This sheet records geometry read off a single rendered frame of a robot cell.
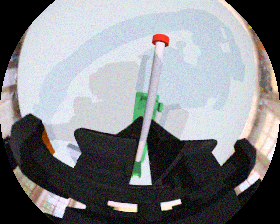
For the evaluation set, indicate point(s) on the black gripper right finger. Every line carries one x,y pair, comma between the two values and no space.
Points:
165,150

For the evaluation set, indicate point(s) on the grey tapered pin with red cap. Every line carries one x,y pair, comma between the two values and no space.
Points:
160,42

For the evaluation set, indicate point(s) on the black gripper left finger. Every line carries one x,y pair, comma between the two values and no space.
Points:
122,145

